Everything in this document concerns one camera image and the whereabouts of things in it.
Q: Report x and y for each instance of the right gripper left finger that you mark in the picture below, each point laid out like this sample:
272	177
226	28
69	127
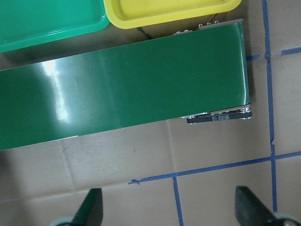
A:
90	212

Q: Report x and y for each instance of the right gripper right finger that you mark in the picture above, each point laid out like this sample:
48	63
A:
250	211

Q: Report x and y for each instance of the green conveyor belt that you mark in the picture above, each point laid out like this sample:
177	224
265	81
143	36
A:
197	75

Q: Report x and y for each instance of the green plastic tray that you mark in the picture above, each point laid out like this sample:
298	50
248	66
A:
26	23

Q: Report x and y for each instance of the yellow plastic tray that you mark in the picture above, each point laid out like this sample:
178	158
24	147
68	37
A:
128	14

